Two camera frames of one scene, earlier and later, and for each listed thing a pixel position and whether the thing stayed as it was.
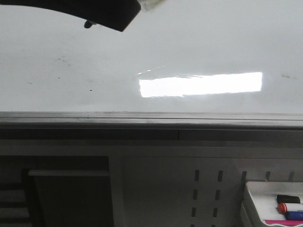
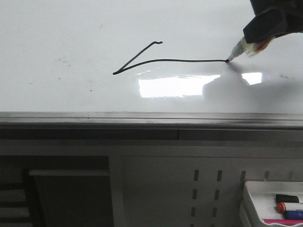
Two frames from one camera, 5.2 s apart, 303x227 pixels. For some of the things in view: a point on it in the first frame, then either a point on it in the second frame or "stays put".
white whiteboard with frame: (189, 64) stays put
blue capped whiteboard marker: (297, 215) stays put
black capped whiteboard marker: (288, 199) stays put
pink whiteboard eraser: (286, 222) stays put
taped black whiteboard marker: (149, 5) to (248, 48)
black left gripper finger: (116, 14) to (265, 25)
